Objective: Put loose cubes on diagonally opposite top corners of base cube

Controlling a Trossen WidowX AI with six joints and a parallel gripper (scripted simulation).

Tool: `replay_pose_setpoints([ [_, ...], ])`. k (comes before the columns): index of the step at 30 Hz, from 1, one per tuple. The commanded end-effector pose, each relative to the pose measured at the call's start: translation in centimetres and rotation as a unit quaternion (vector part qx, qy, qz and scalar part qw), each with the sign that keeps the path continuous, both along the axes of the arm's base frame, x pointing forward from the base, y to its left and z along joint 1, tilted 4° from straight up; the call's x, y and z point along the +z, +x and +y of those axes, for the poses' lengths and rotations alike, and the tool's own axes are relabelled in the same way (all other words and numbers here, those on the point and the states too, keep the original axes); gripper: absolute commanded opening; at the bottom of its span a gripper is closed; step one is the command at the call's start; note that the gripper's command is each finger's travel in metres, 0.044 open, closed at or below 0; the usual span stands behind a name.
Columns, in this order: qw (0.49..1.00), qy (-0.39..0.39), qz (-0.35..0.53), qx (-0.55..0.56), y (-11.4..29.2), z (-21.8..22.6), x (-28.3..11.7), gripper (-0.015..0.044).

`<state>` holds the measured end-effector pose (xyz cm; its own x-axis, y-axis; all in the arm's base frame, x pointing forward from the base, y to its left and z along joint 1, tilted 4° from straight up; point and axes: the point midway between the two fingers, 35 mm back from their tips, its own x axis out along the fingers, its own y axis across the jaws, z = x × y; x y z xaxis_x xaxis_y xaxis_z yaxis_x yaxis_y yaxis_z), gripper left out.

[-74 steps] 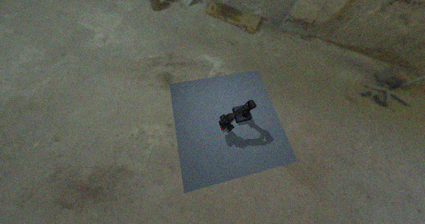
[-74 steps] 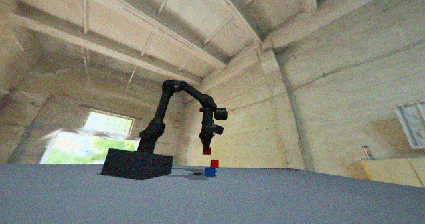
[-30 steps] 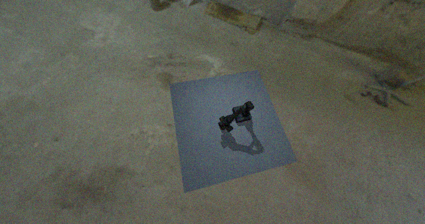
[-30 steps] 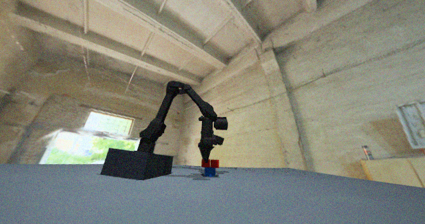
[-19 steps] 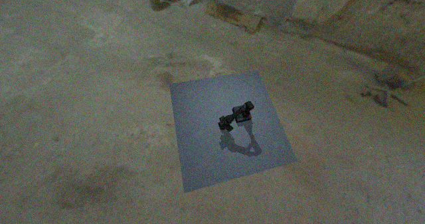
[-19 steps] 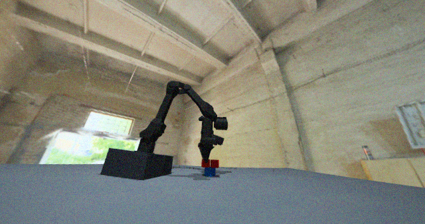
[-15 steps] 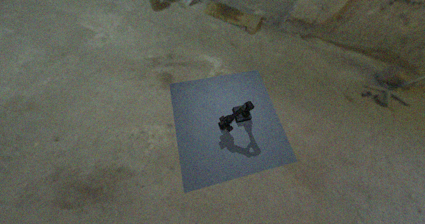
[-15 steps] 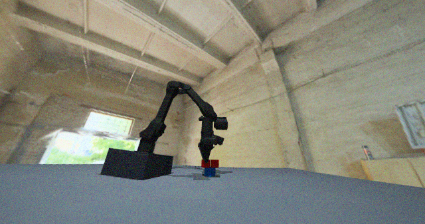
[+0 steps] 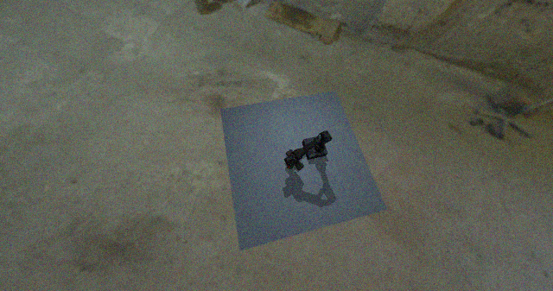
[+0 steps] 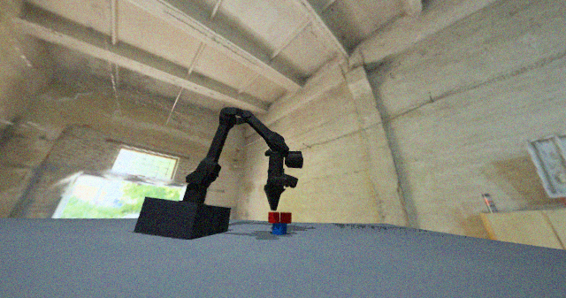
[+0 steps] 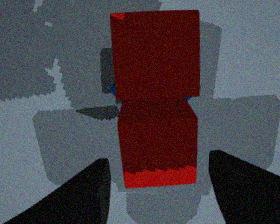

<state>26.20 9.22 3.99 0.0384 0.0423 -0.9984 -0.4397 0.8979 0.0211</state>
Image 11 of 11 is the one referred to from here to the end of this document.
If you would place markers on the red cube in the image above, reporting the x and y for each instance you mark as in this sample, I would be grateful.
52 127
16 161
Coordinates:
156 54
158 142

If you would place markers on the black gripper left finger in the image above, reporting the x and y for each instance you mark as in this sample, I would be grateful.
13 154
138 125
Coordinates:
84 199

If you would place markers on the blue cube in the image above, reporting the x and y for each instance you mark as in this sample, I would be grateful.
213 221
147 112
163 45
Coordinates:
112 90

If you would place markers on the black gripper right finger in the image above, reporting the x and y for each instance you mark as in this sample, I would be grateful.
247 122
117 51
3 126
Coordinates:
246 194

